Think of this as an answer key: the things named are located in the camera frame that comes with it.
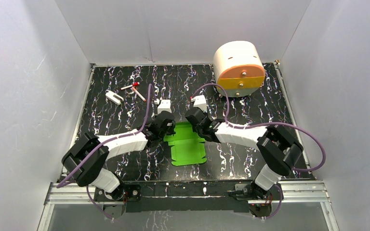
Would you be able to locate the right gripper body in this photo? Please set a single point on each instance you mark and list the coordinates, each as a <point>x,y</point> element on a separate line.
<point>199,131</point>

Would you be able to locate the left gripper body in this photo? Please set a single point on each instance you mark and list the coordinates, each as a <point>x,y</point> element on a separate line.
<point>168,130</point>

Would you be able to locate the green paper box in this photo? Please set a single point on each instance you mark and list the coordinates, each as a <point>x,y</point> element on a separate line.
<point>187,147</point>

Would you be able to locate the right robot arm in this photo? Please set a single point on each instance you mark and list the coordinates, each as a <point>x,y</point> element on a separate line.
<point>279,149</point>

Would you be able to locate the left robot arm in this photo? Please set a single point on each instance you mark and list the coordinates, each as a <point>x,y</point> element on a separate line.
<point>86,158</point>

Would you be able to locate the pink tube pen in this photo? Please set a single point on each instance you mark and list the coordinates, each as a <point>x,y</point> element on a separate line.
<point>134,89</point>

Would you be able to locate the red capped marker pen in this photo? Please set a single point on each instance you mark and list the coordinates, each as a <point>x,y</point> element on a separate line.
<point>130,86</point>

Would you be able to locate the small white plastic clip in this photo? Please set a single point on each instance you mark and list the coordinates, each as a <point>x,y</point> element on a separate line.
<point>112,96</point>

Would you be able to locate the round cream drawer cabinet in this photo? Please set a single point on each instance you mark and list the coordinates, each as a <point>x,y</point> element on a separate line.
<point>238,70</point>

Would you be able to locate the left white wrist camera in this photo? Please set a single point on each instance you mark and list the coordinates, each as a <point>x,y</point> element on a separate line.
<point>163,106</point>

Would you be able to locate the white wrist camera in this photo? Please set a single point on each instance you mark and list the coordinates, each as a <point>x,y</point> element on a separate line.
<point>163,106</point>
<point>199,102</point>

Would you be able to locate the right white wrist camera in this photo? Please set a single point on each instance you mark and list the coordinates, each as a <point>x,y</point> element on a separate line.
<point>199,102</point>

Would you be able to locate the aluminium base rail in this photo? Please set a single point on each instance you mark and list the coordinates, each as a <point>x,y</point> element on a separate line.
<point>294,191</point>

